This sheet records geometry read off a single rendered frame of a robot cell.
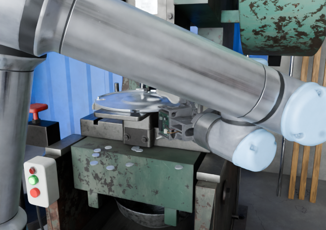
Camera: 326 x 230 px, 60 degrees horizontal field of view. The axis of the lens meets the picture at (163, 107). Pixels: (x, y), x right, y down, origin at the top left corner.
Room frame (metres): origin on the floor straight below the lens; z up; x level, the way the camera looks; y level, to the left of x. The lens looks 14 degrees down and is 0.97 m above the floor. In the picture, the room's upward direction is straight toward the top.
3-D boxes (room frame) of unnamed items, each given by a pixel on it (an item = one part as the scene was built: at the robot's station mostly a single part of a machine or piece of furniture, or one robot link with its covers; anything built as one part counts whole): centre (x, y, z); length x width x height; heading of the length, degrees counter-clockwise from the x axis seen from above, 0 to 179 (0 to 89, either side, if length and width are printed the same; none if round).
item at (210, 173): (1.02, -0.28, 0.45); 0.92 x 0.12 x 0.90; 160
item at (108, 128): (0.98, 0.02, 0.68); 0.45 x 0.30 x 0.06; 70
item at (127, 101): (0.86, 0.07, 0.78); 0.29 x 0.29 x 0.01
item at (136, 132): (0.81, 0.08, 0.72); 0.25 x 0.14 x 0.14; 160
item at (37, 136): (0.87, 0.39, 0.62); 0.10 x 0.06 x 0.20; 70
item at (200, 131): (0.56, -0.10, 0.78); 0.08 x 0.05 x 0.08; 122
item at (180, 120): (0.62, -0.05, 0.78); 0.12 x 0.09 x 0.08; 32
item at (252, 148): (0.49, -0.14, 0.79); 0.11 x 0.08 x 0.09; 32
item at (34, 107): (0.87, 0.41, 0.72); 0.07 x 0.06 x 0.08; 160
